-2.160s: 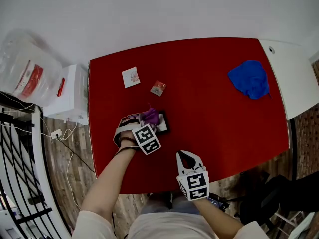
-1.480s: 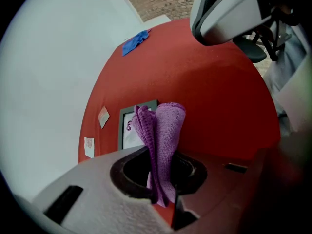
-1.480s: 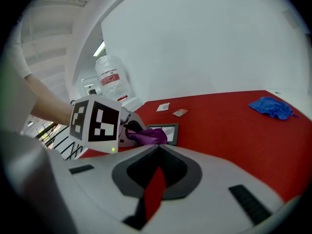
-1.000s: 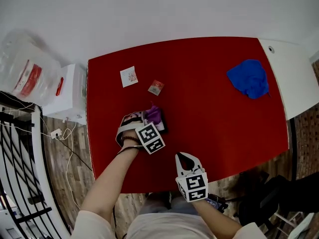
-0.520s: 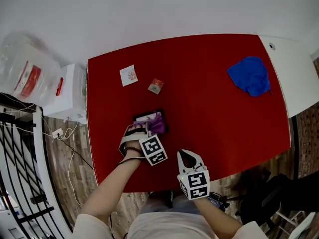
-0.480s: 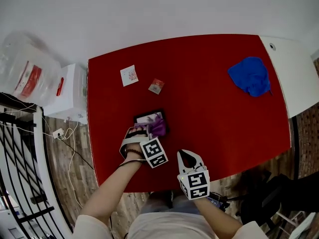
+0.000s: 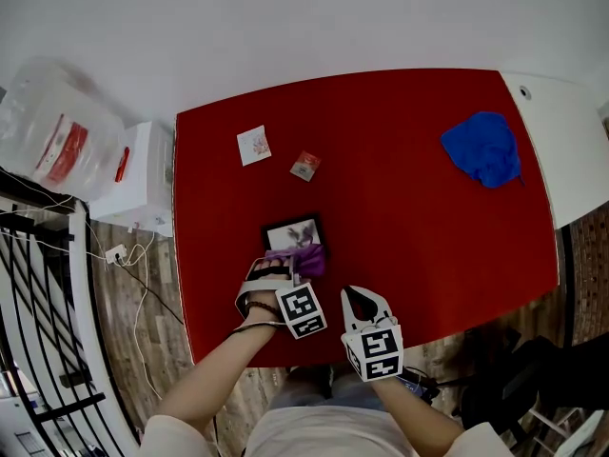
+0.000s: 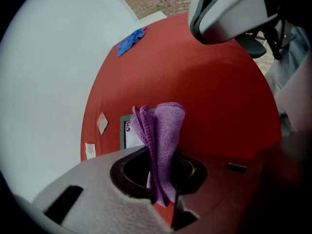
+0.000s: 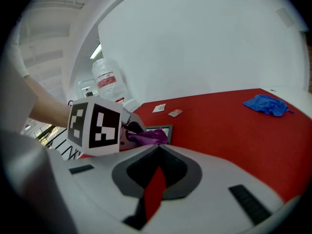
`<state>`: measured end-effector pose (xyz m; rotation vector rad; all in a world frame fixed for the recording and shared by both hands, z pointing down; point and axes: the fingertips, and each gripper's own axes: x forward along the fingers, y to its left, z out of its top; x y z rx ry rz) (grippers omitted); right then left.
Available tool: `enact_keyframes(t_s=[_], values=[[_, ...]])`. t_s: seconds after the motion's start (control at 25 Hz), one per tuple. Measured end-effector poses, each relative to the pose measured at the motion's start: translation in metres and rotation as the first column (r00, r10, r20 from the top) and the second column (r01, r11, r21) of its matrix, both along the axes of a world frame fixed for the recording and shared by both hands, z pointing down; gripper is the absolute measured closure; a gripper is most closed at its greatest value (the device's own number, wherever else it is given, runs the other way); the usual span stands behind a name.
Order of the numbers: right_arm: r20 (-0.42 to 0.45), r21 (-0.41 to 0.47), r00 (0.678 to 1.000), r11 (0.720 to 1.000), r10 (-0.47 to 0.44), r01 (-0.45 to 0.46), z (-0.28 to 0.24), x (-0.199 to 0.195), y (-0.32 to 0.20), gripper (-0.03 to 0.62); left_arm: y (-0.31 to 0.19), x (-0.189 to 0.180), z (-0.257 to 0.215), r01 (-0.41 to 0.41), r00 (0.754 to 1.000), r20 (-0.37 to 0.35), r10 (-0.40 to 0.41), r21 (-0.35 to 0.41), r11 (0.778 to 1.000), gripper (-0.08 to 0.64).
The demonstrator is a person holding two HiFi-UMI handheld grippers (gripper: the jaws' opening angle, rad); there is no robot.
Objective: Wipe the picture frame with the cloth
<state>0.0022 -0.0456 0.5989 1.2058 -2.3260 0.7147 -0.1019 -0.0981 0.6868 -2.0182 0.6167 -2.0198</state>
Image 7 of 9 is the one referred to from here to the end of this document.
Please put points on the purple cloth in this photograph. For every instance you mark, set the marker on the purple cloth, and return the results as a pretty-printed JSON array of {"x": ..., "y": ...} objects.
[{"x": 310, "y": 260}]

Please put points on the red table cover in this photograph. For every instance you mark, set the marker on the red table cover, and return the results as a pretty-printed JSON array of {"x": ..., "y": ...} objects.
[{"x": 380, "y": 198}]

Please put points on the small red tube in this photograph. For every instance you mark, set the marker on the small red tube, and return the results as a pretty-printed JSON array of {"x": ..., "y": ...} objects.
[{"x": 122, "y": 164}]

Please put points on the black picture frame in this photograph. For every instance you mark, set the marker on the black picture frame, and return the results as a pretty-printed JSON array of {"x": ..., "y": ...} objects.
[{"x": 284, "y": 237}]

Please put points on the black metal railing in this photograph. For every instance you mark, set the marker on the black metal railing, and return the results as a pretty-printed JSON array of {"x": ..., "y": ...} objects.
[{"x": 43, "y": 312}]

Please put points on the black chair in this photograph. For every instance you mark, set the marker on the black chair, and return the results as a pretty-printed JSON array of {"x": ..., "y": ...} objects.
[{"x": 528, "y": 379}]

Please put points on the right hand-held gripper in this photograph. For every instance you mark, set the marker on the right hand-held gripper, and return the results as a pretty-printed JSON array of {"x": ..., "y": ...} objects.
[{"x": 376, "y": 350}]

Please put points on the white power strip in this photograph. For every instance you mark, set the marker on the white power strip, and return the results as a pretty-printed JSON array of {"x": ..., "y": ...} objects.
[{"x": 116, "y": 253}]

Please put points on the clear plastic bag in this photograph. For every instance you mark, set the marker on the clear plastic bag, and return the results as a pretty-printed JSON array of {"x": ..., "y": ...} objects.
[{"x": 62, "y": 112}]

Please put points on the blue cloth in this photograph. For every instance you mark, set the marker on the blue cloth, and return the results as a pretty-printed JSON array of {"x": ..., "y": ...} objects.
[{"x": 483, "y": 148}]

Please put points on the person's right forearm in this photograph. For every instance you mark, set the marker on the person's right forearm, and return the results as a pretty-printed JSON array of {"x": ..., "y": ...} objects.
[{"x": 418, "y": 412}]

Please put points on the white cardboard box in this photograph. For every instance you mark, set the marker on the white cardboard box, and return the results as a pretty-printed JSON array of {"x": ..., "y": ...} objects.
[{"x": 143, "y": 179}]

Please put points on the small red grey packet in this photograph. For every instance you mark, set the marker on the small red grey packet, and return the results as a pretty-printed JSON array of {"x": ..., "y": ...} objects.
[{"x": 305, "y": 165}]

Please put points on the red white package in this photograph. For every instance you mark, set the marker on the red white package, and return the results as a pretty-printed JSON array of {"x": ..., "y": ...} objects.
[{"x": 62, "y": 148}]

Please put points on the white printed card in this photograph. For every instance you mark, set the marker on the white printed card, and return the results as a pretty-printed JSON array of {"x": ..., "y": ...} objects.
[{"x": 253, "y": 145}]

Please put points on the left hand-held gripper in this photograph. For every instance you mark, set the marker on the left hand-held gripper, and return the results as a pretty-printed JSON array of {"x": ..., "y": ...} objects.
[{"x": 301, "y": 311}]

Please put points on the person's blue jeans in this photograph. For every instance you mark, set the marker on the person's blue jeans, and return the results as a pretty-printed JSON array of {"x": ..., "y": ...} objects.
[{"x": 323, "y": 388}]

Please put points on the person's left forearm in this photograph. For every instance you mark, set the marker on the person's left forearm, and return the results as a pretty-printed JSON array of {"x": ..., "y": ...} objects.
[{"x": 216, "y": 371}]

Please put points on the person's left hand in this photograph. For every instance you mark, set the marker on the person's left hand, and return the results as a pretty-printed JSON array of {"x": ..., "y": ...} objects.
[{"x": 262, "y": 298}]

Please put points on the person's white shirt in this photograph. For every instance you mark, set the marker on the person's white shirt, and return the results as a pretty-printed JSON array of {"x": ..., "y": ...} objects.
[{"x": 328, "y": 433}]

